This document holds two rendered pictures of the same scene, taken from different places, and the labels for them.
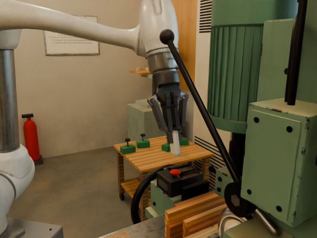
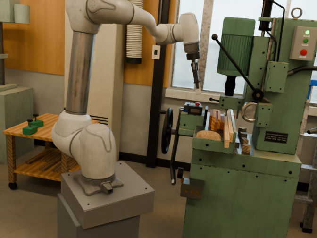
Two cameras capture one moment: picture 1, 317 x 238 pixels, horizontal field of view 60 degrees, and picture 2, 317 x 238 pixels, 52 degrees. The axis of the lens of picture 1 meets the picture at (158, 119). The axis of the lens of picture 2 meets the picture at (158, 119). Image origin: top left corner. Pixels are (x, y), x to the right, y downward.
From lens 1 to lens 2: 1.51 m
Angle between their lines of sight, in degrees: 48
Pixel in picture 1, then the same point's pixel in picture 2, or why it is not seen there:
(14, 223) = not seen: hidden behind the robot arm
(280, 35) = (261, 41)
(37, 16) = (151, 19)
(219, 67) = (236, 51)
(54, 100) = not seen: outside the picture
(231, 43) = (241, 42)
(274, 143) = (279, 72)
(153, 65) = (193, 48)
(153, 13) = (195, 23)
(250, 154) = (271, 76)
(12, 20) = (142, 20)
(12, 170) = not seen: hidden behind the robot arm
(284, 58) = (262, 48)
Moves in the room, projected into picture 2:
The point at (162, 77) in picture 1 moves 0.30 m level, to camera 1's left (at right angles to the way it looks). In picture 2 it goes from (197, 55) to (162, 55)
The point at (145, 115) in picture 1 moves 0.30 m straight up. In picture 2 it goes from (5, 98) to (4, 67)
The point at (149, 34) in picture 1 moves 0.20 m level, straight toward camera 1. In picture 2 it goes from (193, 33) to (227, 36)
